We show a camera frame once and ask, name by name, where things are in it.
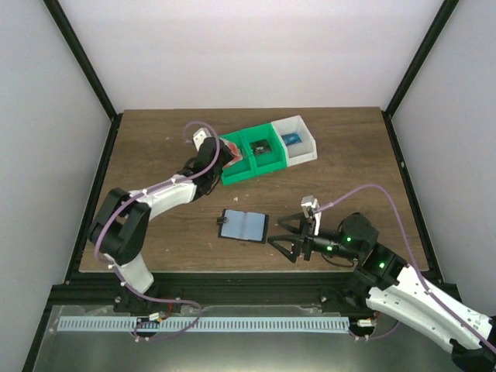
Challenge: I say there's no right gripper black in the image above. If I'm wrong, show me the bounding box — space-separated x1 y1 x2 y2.
268 214 361 264

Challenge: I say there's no black frame post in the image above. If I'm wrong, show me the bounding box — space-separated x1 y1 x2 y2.
382 0 460 120
43 0 119 121

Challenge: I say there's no light blue cable duct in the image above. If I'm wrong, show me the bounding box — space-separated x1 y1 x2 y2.
56 315 350 333

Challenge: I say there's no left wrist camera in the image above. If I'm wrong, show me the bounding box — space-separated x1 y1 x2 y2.
192 127 212 151

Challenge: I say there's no left black side rail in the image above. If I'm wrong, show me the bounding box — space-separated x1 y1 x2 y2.
63 112 123 285

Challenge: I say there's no red striped credit card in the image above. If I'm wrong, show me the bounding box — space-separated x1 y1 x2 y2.
224 140 243 168

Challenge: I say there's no right black side rail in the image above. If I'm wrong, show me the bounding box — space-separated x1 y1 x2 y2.
381 111 443 281

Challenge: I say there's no black frame post right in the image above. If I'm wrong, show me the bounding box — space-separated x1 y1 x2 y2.
382 0 460 120

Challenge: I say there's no black card in bin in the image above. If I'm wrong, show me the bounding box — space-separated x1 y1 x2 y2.
250 139 271 156

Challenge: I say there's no black side rail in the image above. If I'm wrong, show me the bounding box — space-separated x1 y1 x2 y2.
381 111 443 281
63 112 123 285

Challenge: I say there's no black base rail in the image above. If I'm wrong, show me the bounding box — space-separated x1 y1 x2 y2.
47 272 370 316

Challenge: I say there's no large green storage bin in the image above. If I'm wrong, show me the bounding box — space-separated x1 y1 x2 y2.
220 131 255 186

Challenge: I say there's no blue card in bin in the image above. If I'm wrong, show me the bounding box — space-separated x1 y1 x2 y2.
281 133 302 146

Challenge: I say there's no black frame post left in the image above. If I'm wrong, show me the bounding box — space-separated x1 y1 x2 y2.
43 0 119 121

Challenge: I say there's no metal front plate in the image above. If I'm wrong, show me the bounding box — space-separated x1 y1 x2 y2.
24 306 455 371

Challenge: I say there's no white storage bin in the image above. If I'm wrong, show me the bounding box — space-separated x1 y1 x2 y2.
270 115 318 167

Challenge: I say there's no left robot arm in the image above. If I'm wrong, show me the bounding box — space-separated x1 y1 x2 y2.
87 137 234 313

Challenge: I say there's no black leather card holder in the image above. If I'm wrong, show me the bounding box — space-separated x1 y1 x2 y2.
216 209 269 244

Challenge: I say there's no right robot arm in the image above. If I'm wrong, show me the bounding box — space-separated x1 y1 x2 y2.
267 212 495 371

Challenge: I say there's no middle green storage bin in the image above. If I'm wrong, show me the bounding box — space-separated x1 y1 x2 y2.
241 123 287 177

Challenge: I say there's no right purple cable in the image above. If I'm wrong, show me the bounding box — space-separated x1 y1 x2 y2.
317 184 496 356

